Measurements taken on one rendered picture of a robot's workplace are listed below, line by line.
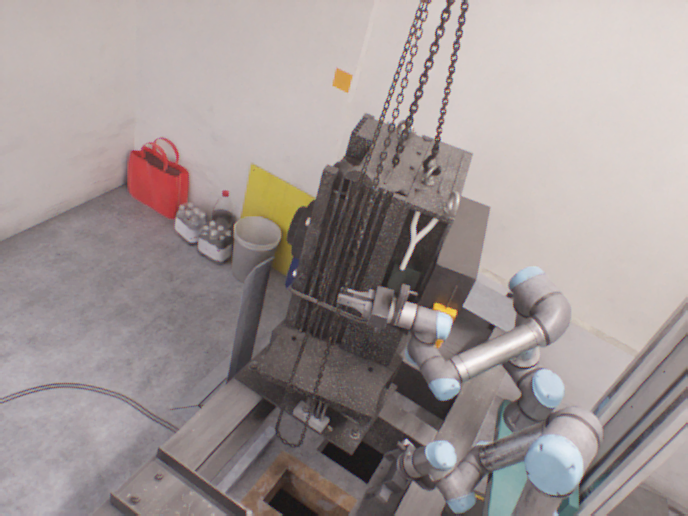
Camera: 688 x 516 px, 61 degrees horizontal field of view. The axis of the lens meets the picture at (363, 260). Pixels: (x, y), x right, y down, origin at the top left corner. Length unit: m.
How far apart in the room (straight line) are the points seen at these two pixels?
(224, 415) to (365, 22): 1.89
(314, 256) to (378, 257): 0.24
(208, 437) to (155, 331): 1.28
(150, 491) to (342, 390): 0.70
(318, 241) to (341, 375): 0.51
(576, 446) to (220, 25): 2.84
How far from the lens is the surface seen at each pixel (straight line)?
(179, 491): 2.10
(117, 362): 3.25
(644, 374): 1.85
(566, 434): 1.40
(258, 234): 3.74
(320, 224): 1.91
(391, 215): 1.81
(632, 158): 2.84
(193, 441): 2.20
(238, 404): 2.30
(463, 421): 2.53
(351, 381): 2.14
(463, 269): 1.81
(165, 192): 4.02
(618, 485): 1.79
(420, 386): 2.67
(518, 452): 1.63
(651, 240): 2.98
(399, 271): 1.98
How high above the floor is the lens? 2.53
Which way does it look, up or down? 38 degrees down
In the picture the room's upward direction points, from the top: 19 degrees clockwise
